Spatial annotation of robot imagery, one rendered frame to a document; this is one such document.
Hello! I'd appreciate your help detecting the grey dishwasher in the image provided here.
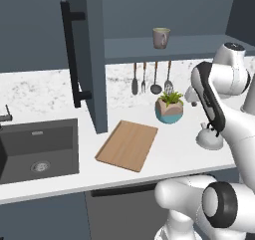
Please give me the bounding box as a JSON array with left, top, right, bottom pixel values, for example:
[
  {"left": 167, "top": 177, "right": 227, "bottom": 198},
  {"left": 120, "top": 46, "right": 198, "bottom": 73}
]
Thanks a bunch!
[{"left": 84, "top": 182, "right": 171, "bottom": 240}]

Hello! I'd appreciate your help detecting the beige mug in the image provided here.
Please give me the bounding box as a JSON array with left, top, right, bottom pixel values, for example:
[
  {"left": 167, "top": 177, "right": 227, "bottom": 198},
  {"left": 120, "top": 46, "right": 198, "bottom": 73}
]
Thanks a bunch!
[{"left": 151, "top": 27, "right": 171, "bottom": 51}]

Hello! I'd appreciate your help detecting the plant in teal brown pot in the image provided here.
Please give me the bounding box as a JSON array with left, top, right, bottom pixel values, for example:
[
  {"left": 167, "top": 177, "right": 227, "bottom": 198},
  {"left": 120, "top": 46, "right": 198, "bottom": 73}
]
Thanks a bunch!
[{"left": 153, "top": 90, "right": 185, "bottom": 125}]

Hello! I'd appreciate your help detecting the dark metal tap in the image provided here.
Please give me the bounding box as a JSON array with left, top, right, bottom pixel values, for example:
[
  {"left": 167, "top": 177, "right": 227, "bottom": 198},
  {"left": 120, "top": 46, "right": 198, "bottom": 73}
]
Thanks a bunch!
[{"left": 0, "top": 104, "right": 14, "bottom": 124}]

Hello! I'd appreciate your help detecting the black cabinet door handle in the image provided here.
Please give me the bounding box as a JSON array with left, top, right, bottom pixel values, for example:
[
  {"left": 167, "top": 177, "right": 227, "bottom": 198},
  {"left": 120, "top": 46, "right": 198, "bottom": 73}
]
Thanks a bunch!
[{"left": 60, "top": 1, "right": 94, "bottom": 110}]

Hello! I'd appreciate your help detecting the white grey kettle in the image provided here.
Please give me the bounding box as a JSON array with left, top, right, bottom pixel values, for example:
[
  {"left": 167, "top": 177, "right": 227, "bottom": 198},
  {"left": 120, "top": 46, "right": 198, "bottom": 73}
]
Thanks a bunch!
[{"left": 195, "top": 121, "right": 225, "bottom": 151}]

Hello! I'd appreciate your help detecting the dark grey sink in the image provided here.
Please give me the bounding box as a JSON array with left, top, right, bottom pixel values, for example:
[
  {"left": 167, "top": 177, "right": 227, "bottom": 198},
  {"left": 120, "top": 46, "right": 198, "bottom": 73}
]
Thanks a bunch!
[{"left": 0, "top": 118, "right": 81, "bottom": 185}]

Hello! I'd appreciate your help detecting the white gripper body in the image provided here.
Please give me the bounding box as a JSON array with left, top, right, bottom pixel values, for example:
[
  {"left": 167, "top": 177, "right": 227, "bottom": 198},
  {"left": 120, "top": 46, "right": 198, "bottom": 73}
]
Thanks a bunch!
[{"left": 184, "top": 84, "right": 201, "bottom": 104}]

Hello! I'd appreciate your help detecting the dark blue closed cabinet door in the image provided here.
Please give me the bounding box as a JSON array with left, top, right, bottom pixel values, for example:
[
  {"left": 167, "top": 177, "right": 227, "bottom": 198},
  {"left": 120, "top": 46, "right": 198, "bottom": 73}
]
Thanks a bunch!
[{"left": 0, "top": 0, "right": 70, "bottom": 74}]

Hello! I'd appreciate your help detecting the dark blue wall cabinet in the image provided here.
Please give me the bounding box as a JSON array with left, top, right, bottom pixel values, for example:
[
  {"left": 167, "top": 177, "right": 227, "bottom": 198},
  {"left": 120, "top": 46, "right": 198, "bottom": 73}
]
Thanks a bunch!
[{"left": 101, "top": 0, "right": 255, "bottom": 65}]

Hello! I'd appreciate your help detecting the hanging slotted spatula wooden handle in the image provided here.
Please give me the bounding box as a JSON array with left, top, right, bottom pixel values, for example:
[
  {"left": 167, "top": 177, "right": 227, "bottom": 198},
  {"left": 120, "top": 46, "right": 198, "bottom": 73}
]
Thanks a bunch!
[{"left": 163, "top": 60, "right": 174, "bottom": 97}]

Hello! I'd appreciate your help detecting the black dishwasher handle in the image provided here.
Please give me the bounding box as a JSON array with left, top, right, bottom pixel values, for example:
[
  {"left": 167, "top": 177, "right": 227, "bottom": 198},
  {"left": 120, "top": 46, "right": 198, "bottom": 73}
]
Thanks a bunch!
[{"left": 90, "top": 181, "right": 161, "bottom": 198}]

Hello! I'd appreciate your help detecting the wooden tray board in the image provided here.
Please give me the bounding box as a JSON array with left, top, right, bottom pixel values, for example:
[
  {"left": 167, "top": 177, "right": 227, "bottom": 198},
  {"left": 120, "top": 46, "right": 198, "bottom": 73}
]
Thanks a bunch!
[{"left": 95, "top": 120, "right": 159, "bottom": 173}]

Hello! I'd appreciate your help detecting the dark blue base cabinet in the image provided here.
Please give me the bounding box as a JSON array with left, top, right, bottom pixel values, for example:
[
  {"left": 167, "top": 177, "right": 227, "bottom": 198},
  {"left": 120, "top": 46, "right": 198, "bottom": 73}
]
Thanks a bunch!
[
  {"left": 205, "top": 166, "right": 241, "bottom": 185},
  {"left": 0, "top": 191, "right": 92, "bottom": 240}
]

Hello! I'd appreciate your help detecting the hanging fork with wooden handle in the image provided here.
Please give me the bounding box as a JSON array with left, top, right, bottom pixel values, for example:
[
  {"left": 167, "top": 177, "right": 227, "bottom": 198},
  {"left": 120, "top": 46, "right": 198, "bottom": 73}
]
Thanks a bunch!
[{"left": 140, "top": 61, "right": 148, "bottom": 95}]

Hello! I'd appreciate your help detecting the hanging ladle with wooden handle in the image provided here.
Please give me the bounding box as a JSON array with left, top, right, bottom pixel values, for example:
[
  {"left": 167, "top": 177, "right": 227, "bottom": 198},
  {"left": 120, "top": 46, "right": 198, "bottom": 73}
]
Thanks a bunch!
[{"left": 149, "top": 61, "right": 163, "bottom": 96}]

